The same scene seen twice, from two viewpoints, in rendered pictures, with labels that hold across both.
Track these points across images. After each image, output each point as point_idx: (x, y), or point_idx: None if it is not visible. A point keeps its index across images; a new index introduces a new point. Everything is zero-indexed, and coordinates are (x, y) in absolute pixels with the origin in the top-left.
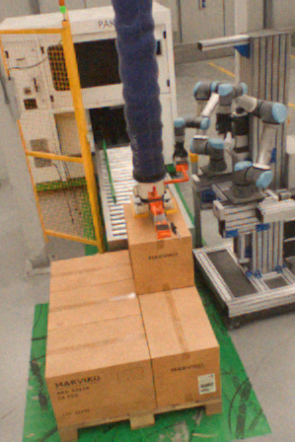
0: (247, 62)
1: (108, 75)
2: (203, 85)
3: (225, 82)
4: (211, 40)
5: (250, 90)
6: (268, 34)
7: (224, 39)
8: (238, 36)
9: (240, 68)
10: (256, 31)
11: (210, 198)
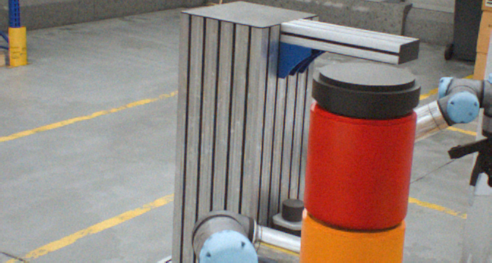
0: (289, 86)
1: None
2: (241, 231)
3: (462, 87)
4: (381, 36)
5: (296, 147)
6: (264, 10)
7: (357, 29)
8: (314, 24)
9: (261, 119)
10: (228, 18)
11: None
